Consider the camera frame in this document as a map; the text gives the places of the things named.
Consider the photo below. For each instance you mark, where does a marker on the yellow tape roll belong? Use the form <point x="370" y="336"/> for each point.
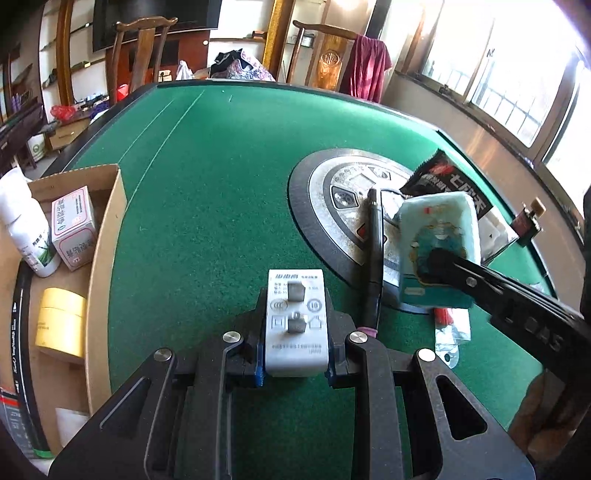
<point x="60" y="323"/>

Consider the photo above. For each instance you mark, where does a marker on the red grey box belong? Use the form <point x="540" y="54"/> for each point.
<point x="9" y="420"/>

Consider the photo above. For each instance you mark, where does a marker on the teal tissue pack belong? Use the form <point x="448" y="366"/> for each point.
<point x="438" y="230"/>

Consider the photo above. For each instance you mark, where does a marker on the window with wooden frame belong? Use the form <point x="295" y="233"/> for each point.
<point x="508" y="69"/>

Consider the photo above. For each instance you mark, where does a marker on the white bottle green label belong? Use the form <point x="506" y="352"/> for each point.
<point x="27" y="230"/>

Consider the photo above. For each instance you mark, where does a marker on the white power adapter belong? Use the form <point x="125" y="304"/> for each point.
<point x="295" y="318"/>

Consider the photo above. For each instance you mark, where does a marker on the low wooden cabinet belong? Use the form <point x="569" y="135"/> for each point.
<point x="67" y="134"/>

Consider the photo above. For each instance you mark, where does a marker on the clear plastic packet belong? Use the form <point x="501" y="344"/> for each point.
<point x="450" y="341"/>

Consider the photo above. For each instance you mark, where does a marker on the dark red cloth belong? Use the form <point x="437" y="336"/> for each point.
<point x="367" y="69"/>

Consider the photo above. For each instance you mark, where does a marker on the black snack packet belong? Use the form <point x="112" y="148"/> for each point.
<point x="438" y="175"/>

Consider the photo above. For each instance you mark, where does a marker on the black television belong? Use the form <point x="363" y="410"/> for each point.
<point x="152" y="18"/>

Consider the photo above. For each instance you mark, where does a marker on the wooden wall shelf unit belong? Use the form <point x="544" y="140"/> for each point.
<point x="62" y="46"/>

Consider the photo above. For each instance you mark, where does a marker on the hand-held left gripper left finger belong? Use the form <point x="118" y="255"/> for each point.
<point x="251" y="360"/>

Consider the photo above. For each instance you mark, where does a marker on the cardboard box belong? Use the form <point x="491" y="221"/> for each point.
<point x="104" y="277"/>

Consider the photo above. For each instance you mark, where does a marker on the pile of clothes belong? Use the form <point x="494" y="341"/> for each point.
<point x="242" y="67"/>

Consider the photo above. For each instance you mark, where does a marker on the red plastic bag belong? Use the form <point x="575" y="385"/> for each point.
<point x="123" y="93"/>
<point x="62" y="113"/>

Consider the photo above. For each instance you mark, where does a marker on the white plastic bag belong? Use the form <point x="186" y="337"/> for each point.
<point x="184" y="71"/>

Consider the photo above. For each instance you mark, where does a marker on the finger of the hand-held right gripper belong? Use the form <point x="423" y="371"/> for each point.
<point x="471" y="279"/>

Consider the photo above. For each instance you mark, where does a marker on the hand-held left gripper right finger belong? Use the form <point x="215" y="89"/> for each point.
<point x="337" y="364"/>

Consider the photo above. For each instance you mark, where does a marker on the white bucket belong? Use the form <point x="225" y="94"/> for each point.
<point x="36" y="147"/>

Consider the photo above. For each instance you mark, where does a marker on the wooden chair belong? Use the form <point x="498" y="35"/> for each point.
<point x="138" y="60"/>

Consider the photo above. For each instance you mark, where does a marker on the pink white medicine box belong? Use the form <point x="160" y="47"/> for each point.
<point x="74" y="226"/>

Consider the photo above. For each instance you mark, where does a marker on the small brown bottle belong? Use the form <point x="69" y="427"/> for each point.
<point x="526" y="224"/>

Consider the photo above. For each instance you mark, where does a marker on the wooden armchair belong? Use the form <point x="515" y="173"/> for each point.
<point x="328" y="60"/>

